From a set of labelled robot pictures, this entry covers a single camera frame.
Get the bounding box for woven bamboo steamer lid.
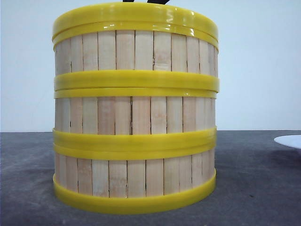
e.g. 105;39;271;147
52;2;218;47

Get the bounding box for bamboo steamer drawer yellow rims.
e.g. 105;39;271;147
53;88;216;161

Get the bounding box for white plate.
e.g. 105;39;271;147
274;135;301;151

